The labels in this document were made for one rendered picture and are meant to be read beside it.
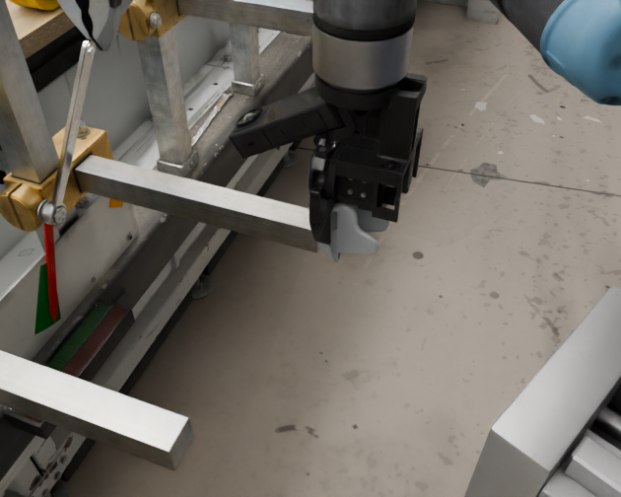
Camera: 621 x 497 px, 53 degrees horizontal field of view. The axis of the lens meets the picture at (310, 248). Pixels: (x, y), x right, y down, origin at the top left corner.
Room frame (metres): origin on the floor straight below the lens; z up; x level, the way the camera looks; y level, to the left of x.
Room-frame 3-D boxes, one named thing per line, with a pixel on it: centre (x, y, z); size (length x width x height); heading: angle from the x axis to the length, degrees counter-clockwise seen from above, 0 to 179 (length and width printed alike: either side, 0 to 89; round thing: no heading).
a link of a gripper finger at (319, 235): (0.44, -0.01, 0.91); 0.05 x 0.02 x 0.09; 159
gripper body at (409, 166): (0.45, -0.05, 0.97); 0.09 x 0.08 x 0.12; 69
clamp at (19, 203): (0.55, 0.28, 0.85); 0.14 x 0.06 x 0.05; 159
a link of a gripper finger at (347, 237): (0.44, -0.04, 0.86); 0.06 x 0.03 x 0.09; 69
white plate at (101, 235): (0.50, 0.28, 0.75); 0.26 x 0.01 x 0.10; 159
